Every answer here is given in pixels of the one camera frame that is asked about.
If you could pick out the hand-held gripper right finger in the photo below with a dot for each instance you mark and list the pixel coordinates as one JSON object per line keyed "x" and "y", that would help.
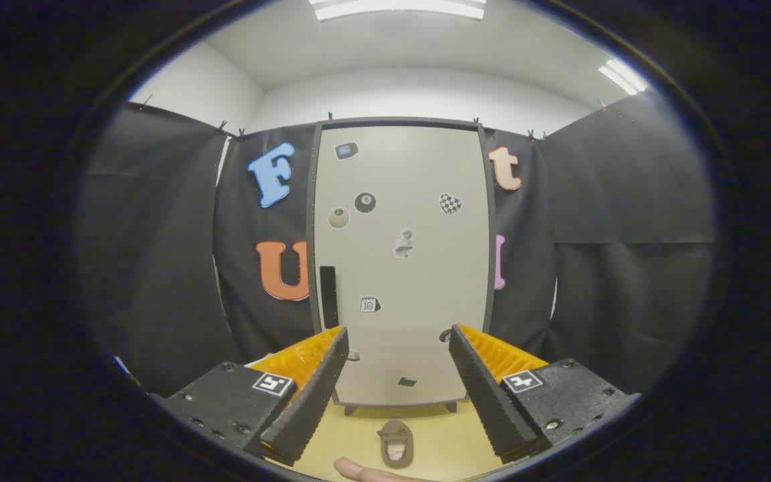
{"x": 489, "y": 402}

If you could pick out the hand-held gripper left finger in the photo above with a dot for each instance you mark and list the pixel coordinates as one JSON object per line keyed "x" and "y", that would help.
{"x": 312, "y": 408}

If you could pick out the brown fuzzy shoe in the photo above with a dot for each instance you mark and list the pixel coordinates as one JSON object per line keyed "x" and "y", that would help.
{"x": 404, "y": 452}

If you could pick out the grey shoe cabinet door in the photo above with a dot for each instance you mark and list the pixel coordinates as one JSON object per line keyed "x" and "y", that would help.
{"x": 419, "y": 281}

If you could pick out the grey shoe cabinet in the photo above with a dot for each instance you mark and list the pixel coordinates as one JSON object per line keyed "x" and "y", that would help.
{"x": 399, "y": 122}

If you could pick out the black backdrop cloth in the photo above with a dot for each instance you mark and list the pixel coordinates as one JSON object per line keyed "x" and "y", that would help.
{"x": 158, "y": 234}

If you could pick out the small ceiling light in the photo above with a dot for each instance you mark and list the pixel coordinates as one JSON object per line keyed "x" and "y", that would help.
{"x": 623, "y": 77}

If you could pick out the long ceiling light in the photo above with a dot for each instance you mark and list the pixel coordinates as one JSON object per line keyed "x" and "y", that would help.
{"x": 399, "y": 9}

